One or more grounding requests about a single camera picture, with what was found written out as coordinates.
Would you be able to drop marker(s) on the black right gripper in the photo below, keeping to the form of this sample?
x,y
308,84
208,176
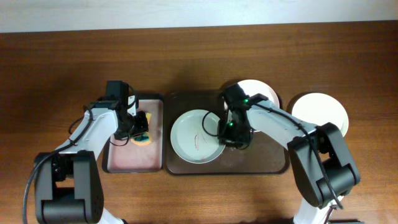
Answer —
x,y
226,139

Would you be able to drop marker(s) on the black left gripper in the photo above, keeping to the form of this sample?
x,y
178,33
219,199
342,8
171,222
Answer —
x,y
142,127

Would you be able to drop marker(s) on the green and yellow sponge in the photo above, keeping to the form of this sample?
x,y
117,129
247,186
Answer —
x,y
145,138

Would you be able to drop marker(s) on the pale green plate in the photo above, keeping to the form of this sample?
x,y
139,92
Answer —
x,y
193,137

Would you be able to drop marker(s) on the white plate with red stain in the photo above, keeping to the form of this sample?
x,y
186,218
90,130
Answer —
x,y
261,88

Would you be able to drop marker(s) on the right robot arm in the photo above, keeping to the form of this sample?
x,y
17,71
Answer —
x,y
324,169

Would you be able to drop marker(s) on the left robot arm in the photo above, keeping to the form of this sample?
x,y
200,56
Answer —
x,y
67,182

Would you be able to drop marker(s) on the small pink rinse tray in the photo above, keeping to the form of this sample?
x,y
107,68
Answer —
x,y
127,157

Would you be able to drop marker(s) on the large dark brown tray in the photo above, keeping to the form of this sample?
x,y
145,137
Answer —
x,y
263,156

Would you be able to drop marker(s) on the white clean plate at side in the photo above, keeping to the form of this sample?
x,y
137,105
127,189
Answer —
x,y
319,109

